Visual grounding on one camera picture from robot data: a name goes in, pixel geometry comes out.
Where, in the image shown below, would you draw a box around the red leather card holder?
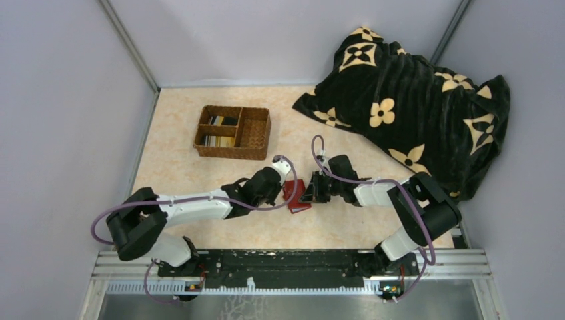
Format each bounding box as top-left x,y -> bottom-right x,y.
282,179 -> 312,214

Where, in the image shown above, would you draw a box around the cards in upper compartment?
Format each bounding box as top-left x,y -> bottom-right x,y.
207,115 -> 238,126

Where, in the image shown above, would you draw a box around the brown wicker basket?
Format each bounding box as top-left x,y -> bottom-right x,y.
193,105 -> 271,161

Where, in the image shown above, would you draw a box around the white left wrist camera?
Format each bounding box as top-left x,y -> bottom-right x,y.
271,157 -> 292,179

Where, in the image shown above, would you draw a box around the cards in compartment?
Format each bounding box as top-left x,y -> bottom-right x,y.
201,135 -> 235,148
207,115 -> 238,126

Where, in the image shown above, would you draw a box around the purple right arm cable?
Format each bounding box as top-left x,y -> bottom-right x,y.
311,134 -> 437,303

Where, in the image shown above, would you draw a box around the black floral blanket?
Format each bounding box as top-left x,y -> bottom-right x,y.
293,27 -> 511,201

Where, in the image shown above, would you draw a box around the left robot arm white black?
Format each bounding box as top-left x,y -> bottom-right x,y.
106,161 -> 291,267

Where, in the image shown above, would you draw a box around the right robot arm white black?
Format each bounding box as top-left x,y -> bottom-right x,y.
300,155 -> 461,268

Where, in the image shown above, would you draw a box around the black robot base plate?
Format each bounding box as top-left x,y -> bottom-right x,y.
157,249 -> 420,289

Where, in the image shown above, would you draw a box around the aluminium frame rail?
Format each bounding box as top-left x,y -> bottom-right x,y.
91,249 -> 492,297

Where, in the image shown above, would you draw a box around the cards in lower compartment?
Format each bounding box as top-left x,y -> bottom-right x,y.
201,135 -> 235,148

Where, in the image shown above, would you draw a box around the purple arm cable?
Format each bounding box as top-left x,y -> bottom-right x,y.
311,134 -> 437,303
90,154 -> 300,305

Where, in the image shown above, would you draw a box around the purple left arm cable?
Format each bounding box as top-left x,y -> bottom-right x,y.
90,154 -> 300,305

